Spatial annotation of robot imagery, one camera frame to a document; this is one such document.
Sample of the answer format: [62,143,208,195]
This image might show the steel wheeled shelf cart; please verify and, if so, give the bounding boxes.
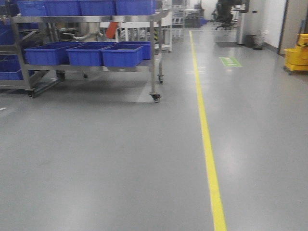
[0,9,170,103]

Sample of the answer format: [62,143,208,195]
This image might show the blue bin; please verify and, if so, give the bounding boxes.
[66,42,114,66]
[24,41,84,65]
[79,0,116,16]
[17,0,47,16]
[45,0,81,16]
[116,41,152,60]
[115,0,156,15]
[101,44,143,67]

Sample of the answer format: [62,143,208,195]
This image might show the blue bin lower right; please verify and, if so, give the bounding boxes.
[101,44,143,67]

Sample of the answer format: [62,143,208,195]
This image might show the blue bin lower rear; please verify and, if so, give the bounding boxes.
[116,41,152,60]

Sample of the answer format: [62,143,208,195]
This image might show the blue bin lower middle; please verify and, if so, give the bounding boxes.
[66,42,114,66]

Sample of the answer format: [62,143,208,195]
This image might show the blue bin lower left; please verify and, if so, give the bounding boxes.
[24,41,84,65]

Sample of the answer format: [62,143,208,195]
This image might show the black office chair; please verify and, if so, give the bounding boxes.
[215,0,241,30]

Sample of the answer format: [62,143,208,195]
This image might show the grey trash can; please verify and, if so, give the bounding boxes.
[253,36,265,50]

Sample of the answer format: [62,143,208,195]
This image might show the yellow mop bucket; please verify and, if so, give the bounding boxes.
[283,33,308,75]

